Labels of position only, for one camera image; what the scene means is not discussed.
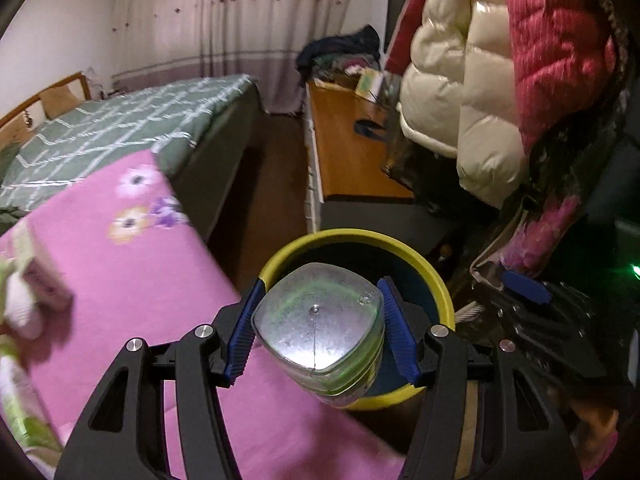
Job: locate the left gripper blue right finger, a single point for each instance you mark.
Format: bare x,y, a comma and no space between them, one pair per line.
400,338

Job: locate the clear green lidded jar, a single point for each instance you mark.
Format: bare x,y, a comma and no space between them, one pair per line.
324,325

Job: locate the pink floral garment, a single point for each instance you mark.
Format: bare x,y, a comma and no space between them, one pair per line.
526,243

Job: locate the bed with green quilt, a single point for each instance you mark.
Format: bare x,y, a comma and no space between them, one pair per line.
197,129

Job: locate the yellow rimmed trash bin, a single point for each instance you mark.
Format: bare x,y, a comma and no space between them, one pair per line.
372,255

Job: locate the cream puffer jacket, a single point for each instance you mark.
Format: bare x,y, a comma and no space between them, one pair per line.
457,95

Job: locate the red puffer jacket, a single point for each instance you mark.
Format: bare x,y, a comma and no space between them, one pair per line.
563,56

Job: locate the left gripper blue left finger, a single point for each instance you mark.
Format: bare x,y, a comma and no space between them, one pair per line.
237,330

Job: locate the pile of clothes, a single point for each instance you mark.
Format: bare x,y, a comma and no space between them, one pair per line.
334,51

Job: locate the pink white curtain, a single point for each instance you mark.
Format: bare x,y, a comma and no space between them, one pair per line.
161,41

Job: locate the wooden low cabinet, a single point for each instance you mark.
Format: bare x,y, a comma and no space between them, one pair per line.
345,176

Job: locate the wooden headboard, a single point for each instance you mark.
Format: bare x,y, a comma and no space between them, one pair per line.
30,105

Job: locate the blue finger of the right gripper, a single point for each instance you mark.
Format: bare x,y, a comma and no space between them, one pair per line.
525,287

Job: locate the white tissue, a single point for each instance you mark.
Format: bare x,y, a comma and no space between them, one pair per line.
19,308

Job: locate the brown pillow right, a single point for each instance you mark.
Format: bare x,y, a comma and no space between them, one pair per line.
57,101

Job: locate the green label yogurt bottle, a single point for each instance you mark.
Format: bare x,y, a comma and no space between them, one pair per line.
20,404

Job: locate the pink floral tablecloth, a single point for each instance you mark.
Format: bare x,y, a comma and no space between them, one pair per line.
132,275

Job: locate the tall green pink box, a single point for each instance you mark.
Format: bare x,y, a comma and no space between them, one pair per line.
38,270

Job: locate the black television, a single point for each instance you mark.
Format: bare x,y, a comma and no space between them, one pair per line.
393,13

